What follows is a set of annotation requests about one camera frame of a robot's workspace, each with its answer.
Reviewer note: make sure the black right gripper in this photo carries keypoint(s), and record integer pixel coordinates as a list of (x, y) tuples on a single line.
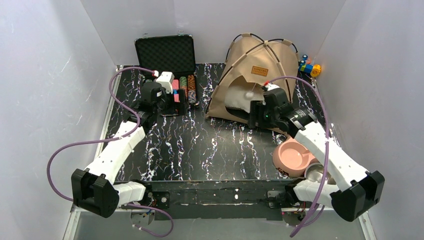
[(253, 115)]

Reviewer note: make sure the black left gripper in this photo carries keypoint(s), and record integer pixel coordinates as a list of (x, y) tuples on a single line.
[(180, 101)]

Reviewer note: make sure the white fluffy cushion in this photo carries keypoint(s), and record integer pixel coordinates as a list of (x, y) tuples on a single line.
[(235, 96)]

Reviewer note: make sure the tan fabric pet tent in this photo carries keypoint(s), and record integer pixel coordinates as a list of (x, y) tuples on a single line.
[(255, 79)]

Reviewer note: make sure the steel bowl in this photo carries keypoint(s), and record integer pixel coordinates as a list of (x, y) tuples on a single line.
[(314, 173)]

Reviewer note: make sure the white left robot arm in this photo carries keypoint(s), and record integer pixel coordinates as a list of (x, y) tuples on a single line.
[(94, 188)]

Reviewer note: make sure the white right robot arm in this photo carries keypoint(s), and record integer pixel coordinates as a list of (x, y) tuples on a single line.
[(356, 189)]

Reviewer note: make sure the pink double pet bowl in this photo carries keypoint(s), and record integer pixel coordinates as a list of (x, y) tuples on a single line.
[(292, 158)]

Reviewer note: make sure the white pompom toy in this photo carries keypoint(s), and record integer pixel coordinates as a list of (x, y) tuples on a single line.
[(250, 94)]

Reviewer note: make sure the black poker chip case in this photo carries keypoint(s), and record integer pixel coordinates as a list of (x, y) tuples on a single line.
[(175, 54)]

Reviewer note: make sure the colourful toy block car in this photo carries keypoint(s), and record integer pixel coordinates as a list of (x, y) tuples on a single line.
[(305, 66)]

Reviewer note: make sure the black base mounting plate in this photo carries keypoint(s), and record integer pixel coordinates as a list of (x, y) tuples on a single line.
[(223, 199)]

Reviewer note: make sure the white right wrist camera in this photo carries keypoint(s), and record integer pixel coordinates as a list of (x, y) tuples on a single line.
[(269, 87)]

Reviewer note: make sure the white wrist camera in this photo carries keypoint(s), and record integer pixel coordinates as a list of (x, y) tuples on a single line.
[(165, 79), (269, 87)]

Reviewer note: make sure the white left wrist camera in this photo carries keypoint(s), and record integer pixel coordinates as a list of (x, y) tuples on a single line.
[(165, 79)]

